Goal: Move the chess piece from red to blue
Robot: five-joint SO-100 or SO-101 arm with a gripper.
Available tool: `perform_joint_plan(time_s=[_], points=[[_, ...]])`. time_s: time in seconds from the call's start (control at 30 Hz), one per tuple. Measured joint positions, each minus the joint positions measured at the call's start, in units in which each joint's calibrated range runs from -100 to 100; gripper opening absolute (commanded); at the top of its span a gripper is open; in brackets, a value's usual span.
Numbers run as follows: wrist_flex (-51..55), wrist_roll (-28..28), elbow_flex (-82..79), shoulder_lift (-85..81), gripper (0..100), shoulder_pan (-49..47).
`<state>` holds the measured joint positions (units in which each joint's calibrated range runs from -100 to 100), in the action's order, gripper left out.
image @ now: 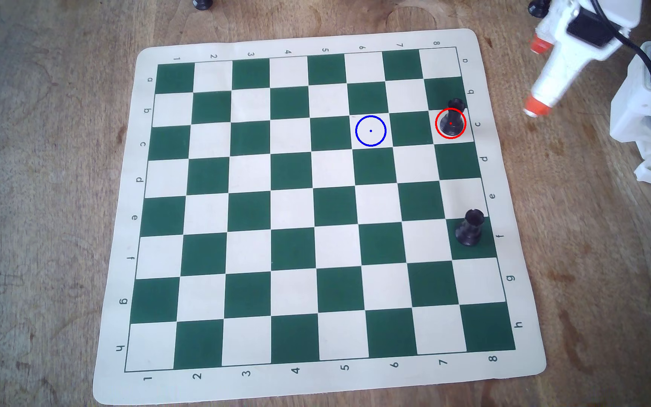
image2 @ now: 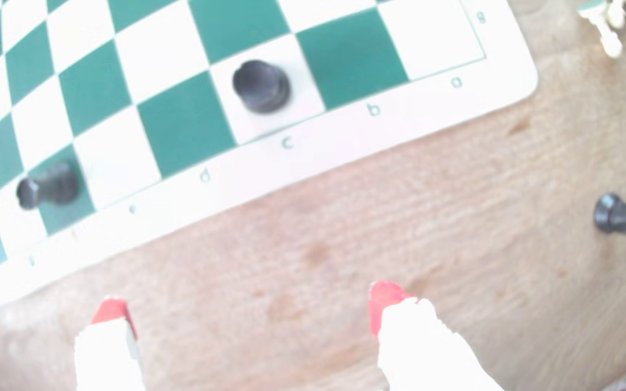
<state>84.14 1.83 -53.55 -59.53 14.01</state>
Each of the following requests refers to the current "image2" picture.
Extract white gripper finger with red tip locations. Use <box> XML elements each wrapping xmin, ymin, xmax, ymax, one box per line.
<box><xmin>74</xmin><ymin>297</ymin><xmax>147</xmax><ymax>391</ymax></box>
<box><xmin>368</xmin><ymin>280</ymin><xmax>505</xmax><ymax>391</ymax></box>

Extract black chess piece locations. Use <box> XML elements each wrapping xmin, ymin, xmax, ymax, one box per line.
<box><xmin>593</xmin><ymin>192</ymin><xmax>626</xmax><ymax>242</ymax></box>
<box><xmin>16</xmin><ymin>161</ymin><xmax>80</xmax><ymax>211</ymax></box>
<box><xmin>232</xmin><ymin>59</ymin><xmax>292</xmax><ymax>114</ymax></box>

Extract green and white chessboard mat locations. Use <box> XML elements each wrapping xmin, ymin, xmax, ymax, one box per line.
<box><xmin>0</xmin><ymin>0</ymin><xmax>540</xmax><ymax>312</ymax></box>

